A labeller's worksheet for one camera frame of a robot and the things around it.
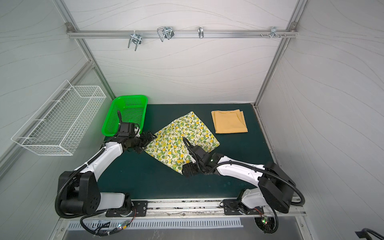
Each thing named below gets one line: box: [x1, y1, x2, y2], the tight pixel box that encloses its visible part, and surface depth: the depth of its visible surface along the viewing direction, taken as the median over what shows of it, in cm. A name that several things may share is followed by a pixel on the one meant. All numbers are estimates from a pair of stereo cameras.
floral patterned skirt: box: [144, 111, 220, 175], surface depth 100 cm
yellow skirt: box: [211, 109, 249, 134], surface depth 110 cm
